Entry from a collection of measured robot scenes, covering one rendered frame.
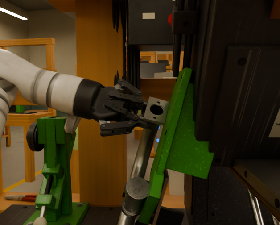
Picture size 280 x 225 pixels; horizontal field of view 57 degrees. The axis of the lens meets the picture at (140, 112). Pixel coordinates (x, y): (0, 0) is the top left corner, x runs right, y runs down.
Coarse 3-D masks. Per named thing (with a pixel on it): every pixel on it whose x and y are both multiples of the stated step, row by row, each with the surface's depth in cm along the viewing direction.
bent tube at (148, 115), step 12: (156, 108) 50; (144, 120) 47; (156, 120) 47; (144, 132) 53; (156, 132) 53; (144, 144) 54; (144, 156) 55; (132, 168) 55; (144, 168) 55; (120, 216) 48
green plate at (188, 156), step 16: (176, 80) 48; (176, 96) 40; (192, 96) 40; (176, 112) 39; (192, 112) 40; (176, 128) 41; (192, 128) 40; (160, 144) 46; (176, 144) 41; (192, 144) 41; (208, 144) 41; (160, 160) 40; (176, 160) 41; (192, 160) 41; (208, 160) 41
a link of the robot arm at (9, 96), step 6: (0, 84) 49; (6, 84) 50; (12, 84) 51; (0, 90) 44; (6, 90) 50; (12, 90) 52; (0, 96) 44; (6, 96) 45; (12, 96) 51; (6, 102) 45; (12, 102) 50
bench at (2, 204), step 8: (8, 192) 91; (16, 192) 91; (24, 192) 91; (32, 192) 91; (0, 200) 84; (8, 200) 84; (16, 200) 84; (72, 200) 84; (168, 200) 84; (176, 200) 84; (0, 208) 79
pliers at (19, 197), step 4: (8, 196) 85; (12, 196) 85; (16, 196) 85; (20, 196) 84; (24, 196) 85; (28, 196) 85; (32, 196) 85; (36, 196) 85; (24, 200) 84; (28, 200) 83; (32, 200) 83
